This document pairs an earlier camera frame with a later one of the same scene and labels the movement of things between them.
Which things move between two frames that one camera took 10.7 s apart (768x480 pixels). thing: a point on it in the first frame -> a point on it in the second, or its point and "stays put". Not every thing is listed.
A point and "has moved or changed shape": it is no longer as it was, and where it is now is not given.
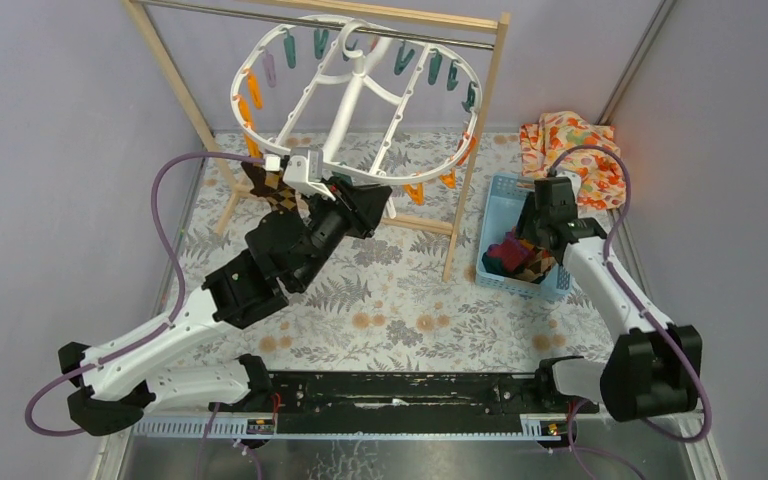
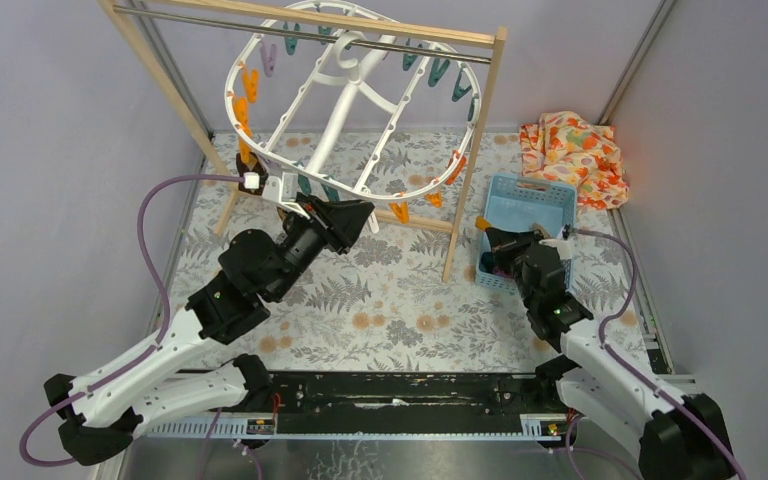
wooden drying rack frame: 163,22 has moved or changed shape
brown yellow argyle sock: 271,186 has moved or changed shape
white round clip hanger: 363,23 has moved or changed shape
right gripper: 524,228 -> 509,242
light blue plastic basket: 501,203 stays put
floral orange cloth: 566,141 stays put
